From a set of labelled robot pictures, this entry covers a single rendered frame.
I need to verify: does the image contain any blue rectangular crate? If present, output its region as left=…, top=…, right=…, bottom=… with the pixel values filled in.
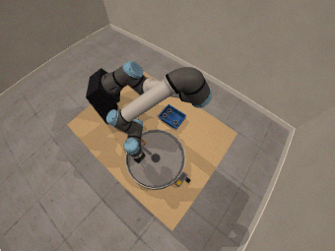
left=159, top=104, right=186, bottom=131

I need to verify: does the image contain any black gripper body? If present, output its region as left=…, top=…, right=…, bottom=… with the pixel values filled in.
left=132, top=151, right=146, bottom=163

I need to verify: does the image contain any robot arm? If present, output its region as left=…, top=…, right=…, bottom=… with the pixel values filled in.
left=101, top=61, right=212, bottom=157

